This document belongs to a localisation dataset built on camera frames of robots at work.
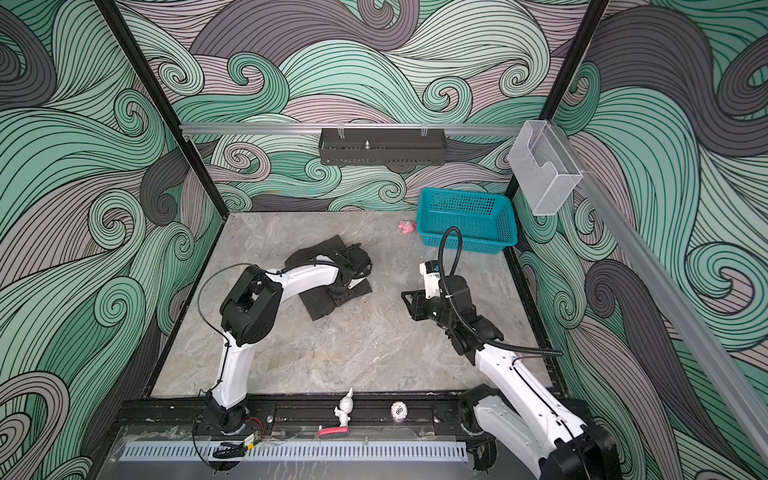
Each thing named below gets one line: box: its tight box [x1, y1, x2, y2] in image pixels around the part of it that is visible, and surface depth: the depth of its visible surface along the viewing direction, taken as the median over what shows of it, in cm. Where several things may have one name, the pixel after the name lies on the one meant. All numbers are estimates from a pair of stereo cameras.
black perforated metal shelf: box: [318, 128, 448, 166], surface depth 97 cm
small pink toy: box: [398, 220, 417, 234], surface depth 116 cm
